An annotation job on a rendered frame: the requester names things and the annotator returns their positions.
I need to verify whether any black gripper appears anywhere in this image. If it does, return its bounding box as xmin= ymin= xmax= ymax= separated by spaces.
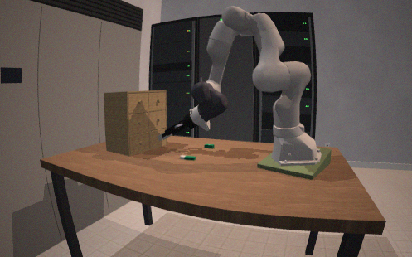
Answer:
xmin=158 ymin=112 xmax=197 ymax=141

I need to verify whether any light wooden drawer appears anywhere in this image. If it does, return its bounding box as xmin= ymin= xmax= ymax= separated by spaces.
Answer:
xmin=149 ymin=128 xmax=166 ymax=148
xmin=149 ymin=92 xmax=166 ymax=110
xmin=149 ymin=110 xmax=166 ymax=129
xmin=129 ymin=132 xmax=149 ymax=155
xmin=128 ymin=93 xmax=148 ymax=113
xmin=128 ymin=112 xmax=148 ymax=134

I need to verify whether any small wooden chest of drawers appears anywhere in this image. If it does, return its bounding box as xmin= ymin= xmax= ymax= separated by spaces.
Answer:
xmin=104 ymin=90 xmax=167 ymax=156

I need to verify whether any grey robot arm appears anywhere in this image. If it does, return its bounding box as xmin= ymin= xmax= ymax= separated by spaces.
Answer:
xmin=190 ymin=7 xmax=322 ymax=166

